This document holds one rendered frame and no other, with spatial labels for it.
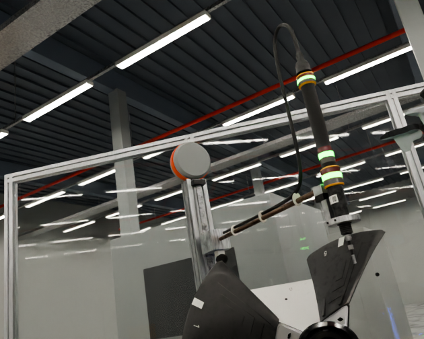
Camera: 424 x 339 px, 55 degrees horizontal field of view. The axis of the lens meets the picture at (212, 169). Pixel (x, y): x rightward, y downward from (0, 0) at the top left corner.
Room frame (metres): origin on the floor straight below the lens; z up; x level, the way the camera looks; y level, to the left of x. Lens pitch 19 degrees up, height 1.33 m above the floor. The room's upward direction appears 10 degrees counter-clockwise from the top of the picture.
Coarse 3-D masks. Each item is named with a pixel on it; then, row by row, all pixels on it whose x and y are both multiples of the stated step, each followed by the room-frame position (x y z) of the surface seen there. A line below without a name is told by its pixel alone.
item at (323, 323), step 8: (312, 328) 0.87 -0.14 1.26; (320, 328) 0.87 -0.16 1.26; (328, 328) 0.87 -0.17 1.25; (336, 328) 0.86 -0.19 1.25; (344, 328) 0.86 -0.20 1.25; (304, 336) 0.86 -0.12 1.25; (312, 336) 0.87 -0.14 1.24; (320, 336) 0.86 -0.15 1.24; (328, 336) 0.86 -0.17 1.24; (336, 336) 0.85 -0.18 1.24; (344, 336) 0.86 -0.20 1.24; (352, 336) 0.84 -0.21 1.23
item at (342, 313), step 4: (344, 308) 0.93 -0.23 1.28; (336, 312) 0.96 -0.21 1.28; (340, 312) 0.94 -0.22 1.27; (344, 312) 0.93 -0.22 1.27; (332, 316) 0.96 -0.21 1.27; (336, 316) 0.95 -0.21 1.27; (340, 316) 0.93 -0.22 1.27; (344, 316) 0.92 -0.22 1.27; (324, 320) 0.99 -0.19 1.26; (328, 320) 0.97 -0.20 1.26; (332, 320) 0.96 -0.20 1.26; (336, 320) 0.94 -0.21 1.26; (344, 320) 0.91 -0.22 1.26; (344, 324) 0.91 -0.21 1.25
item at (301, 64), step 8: (296, 56) 0.88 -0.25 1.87; (296, 64) 0.87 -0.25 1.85; (304, 64) 0.86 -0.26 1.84; (296, 72) 0.88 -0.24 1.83; (328, 192) 0.88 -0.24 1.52; (336, 192) 0.86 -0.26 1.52; (344, 192) 0.87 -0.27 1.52; (336, 200) 0.87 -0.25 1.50; (344, 200) 0.87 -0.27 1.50; (336, 208) 0.87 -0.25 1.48; (344, 208) 0.87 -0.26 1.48; (336, 216) 0.88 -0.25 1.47; (344, 224) 0.87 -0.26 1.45; (344, 232) 0.87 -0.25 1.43; (352, 232) 0.87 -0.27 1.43
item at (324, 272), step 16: (336, 240) 1.09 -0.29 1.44; (352, 240) 1.04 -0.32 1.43; (368, 240) 1.00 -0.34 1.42; (320, 256) 1.10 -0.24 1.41; (336, 256) 1.05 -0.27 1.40; (368, 256) 0.96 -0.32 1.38; (320, 272) 1.07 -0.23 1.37; (336, 272) 1.02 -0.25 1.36; (352, 272) 0.97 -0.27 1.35; (320, 288) 1.05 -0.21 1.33; (336, 288) 0.98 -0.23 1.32; (352, 288) 0.94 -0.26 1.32; (320, 304) 1.02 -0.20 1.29; (336, 304) 0.96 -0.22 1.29; (320, 320) 1.00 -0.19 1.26
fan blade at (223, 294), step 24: (216, 264) 1.04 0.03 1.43; (216, 288) 1.02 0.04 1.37; (240, 288) 0.99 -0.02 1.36; (192, 312) 1.04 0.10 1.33; (216, 312) 1.01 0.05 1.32; (240, 312) 0.98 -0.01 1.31; (264, 312) 0.95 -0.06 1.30; (192, 336) 1.04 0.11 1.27; (216, 336) 1.01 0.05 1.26; (240, 336) 0.98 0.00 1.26; (264, 336) 0.95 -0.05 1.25
